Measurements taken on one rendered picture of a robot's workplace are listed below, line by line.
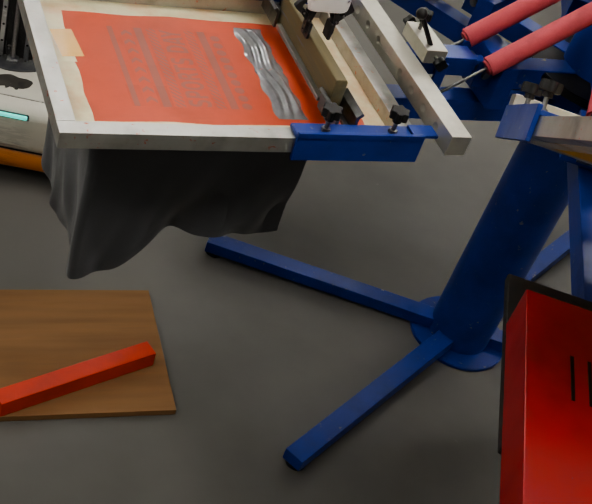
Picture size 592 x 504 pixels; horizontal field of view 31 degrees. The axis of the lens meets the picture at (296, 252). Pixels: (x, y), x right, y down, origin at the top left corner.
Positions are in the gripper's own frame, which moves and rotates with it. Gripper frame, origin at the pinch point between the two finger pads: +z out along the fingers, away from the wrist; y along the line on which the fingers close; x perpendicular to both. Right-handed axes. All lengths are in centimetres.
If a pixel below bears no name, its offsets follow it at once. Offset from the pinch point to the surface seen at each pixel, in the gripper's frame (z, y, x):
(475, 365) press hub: 107, -83, 14
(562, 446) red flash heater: -3, 4, 117
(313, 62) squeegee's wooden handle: 5.1, 1.5, 5.7
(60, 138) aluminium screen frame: 10, 61, 29
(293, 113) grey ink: 11.8, 8.0, 16.0
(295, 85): 12.1, 3.5, 4.7
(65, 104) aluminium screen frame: 9, 59, 20
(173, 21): 12.1, 26.4, -19.0
